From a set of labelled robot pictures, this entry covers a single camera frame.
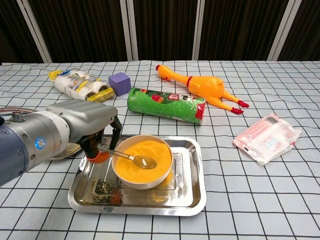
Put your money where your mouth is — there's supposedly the black plug cable with wires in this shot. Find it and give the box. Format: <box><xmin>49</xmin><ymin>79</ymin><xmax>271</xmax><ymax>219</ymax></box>
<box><xmin>0</xmin><ymin>106</ymin><xmax>36</xmax><ymax>116</ymax></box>

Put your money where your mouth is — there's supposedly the pack of white rolls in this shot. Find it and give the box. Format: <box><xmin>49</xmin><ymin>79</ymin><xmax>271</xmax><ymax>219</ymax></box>
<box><xmin>47</xmin><ymin>67</ymin><xmax>116</xmax><ymax>104</ymax></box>

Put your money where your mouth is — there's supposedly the purple cube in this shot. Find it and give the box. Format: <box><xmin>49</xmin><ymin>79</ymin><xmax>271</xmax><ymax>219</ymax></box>
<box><xmin>107</xmin><ymin>72</ymin><xmax>132</xmax><ymax>97</ymax></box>

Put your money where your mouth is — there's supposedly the metal spoon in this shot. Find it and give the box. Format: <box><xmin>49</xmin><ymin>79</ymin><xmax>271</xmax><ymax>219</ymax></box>
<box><xmin>97</xmin><ymin>145</ymin><xmax>158</xmax><ymax>170</ymax></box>

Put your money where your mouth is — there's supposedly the green chips can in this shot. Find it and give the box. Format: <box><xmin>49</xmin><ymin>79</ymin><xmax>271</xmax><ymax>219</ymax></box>
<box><xmin>127</xmin><ymin>86</ymin><xmax>207</xmax><ymax>126</ymax></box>

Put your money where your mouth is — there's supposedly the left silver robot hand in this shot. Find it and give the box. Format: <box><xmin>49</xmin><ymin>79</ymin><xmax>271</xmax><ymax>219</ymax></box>
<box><xmin>46</xmin><ymin>99</ymin><xmax>123</xmax><ymax>165</ymax></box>

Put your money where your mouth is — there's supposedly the black folding partition screen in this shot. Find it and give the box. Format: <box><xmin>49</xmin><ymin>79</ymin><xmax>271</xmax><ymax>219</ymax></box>
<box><xmin>0</xmin><ymin>0</ymin><xmax>320</xmax><ymax>63</ymax></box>

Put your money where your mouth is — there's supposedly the round steel plate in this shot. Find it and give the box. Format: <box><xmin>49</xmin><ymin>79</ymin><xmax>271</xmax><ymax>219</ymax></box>
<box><xmin>48</xmin><ymin>142</ymin><xmax>82</xmax><ymax>161</ymax></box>

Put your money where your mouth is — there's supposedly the rectangular steel tray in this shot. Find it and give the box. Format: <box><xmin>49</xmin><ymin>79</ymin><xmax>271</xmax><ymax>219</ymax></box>
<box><xmin>67</xmin><ymin>134</ymin><xmax>207</xmax><ymax>217</ymax></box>

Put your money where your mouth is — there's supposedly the orange-yellow powder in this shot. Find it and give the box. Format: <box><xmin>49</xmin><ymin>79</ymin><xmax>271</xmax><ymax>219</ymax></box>
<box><xmin>115</xmin><ymin>139</ymin><xmax>173</xmax><ymax>183</ymax></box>

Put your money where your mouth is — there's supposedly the pink white pouch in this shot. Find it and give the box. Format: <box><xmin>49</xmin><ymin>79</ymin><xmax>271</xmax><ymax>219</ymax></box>
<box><xmin>232</xmin><ymin>112</ymin><xmax>302</xmax><ymax>167</ymax></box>

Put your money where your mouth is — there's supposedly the white bowl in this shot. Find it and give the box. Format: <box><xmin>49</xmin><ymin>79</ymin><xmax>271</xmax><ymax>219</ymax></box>
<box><xmin>111</xmin><ymin>134</ymin><xmax>174</xmax><ymax>190</ymax></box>

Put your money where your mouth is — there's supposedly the checkered tablecloth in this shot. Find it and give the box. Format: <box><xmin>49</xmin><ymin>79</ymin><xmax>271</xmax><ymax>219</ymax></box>
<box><xmin>0</xmin><ymin>59</ymin><xmax>320</xmax><ymax>240</ymax></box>

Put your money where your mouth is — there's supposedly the orange rubber chicken toy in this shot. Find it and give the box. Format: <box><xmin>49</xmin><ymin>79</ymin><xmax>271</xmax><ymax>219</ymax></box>
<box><xmin>155</xmin><ymin>64</ymin><xmax>250</xmax><ymax>115</ymax></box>

